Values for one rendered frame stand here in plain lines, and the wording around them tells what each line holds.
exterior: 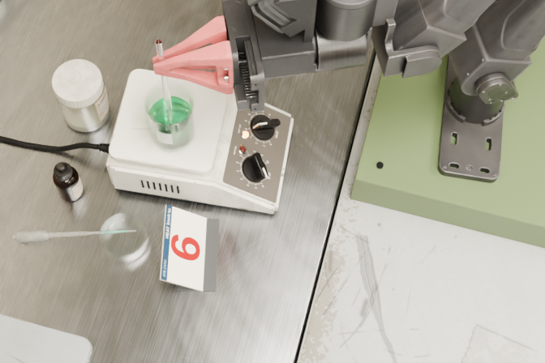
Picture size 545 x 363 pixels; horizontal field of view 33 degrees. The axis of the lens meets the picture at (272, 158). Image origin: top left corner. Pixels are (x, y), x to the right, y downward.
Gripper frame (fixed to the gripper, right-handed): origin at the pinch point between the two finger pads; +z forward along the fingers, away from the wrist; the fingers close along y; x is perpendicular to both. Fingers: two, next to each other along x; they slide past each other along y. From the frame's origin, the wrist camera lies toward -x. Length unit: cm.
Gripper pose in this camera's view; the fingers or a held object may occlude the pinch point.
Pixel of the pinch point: (161, 64)
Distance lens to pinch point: 88.3
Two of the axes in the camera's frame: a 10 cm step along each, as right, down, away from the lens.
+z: -9.8, 1.5, -0.9
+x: -0.2, 4.4, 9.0
